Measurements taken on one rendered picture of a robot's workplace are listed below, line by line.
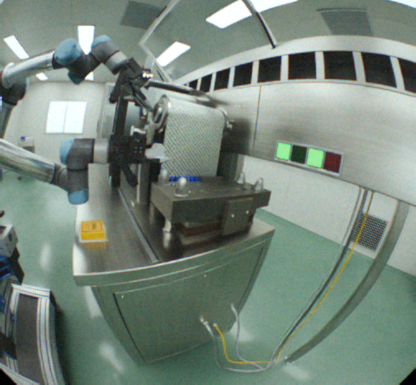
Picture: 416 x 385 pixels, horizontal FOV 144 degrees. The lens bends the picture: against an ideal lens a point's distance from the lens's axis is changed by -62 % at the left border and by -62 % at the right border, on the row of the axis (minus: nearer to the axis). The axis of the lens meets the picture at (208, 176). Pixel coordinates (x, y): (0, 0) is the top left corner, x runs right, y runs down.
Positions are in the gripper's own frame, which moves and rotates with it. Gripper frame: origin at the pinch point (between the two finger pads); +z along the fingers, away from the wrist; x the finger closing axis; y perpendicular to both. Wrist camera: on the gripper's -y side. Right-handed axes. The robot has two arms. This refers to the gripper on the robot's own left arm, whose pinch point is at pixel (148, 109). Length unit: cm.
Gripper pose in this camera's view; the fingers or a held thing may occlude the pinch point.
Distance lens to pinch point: 64.9
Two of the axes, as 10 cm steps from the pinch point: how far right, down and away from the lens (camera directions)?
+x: -5.8, -2.4, 7.8
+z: 5.3, 6.2, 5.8
